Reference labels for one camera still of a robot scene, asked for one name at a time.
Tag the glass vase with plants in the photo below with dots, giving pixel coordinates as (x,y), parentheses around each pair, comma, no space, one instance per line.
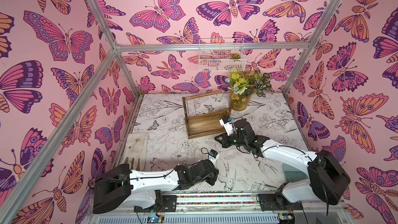
(243,85)

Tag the green brush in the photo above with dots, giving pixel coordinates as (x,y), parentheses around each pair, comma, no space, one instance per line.
(292,174)

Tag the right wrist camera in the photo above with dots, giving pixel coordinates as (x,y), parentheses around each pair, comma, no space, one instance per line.
(226,122)

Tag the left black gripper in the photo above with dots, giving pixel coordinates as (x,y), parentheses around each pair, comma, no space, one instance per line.
(213,175)

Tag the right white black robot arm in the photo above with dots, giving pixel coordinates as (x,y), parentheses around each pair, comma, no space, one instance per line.
(326,180)

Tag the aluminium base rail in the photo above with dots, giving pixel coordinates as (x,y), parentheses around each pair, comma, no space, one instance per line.
(227,208)

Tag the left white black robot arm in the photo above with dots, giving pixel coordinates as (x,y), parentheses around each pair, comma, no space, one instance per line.
(123,186)

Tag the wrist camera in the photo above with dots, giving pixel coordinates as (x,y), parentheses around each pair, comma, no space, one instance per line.
(213,157)
(226,122)

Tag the wooden jewelry display stand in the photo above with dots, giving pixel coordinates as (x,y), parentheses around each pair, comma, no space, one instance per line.
(203,113)

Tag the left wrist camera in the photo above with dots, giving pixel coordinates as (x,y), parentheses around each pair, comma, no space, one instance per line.
(213,157)

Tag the white wire wall basket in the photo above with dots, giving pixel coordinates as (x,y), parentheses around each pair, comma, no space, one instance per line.
(218,56)

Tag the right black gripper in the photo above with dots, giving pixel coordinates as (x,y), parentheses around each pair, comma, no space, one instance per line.
(228,139)

